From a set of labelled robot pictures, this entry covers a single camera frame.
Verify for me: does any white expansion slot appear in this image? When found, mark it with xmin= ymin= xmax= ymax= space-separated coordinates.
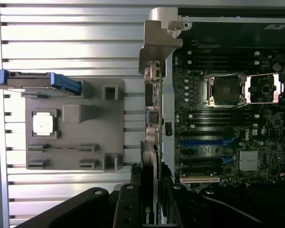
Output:
xmin=180 ymin=177 xmax=220 ymax=184

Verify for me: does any long black expansion slot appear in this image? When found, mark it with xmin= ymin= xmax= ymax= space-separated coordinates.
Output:
xmin=180 ymin=162 xmax=223 ymax=171
xmin=182 ymin=132 xmax=225 ymax=137

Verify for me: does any silver chipset heatsink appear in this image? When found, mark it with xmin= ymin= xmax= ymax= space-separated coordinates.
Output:
xmin=239 ymin=151 xmax=261 ymax=171

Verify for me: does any grey parts rack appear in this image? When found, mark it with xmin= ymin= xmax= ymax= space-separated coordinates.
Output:
xmin=25 ymin=79 xmax=125 ymax=171

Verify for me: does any green motherboard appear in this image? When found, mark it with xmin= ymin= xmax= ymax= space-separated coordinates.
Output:
xmin=173 ymin=51 xmax=285 ymax=190

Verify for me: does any silver CPU chip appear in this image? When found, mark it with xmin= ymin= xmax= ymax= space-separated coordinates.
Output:
xmin=32 ymin=111 xmax=54 ymax=136

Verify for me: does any CPU socket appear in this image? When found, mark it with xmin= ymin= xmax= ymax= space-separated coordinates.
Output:
xmin=205 ymin=72 xmax=247 ymax=107

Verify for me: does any metal socket cover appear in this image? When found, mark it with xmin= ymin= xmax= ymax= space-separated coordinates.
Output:
xmin=246 ymin=72 xmax=285 ymax=104

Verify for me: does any hard disk in blue carrier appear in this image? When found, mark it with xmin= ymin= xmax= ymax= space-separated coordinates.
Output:
xmin=0 ymin=68 xmax=83 ymax=97

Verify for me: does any dark grey PC case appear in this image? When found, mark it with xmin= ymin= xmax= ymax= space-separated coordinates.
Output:
xmin=148 ymin=7 xmax=285 ymax=228

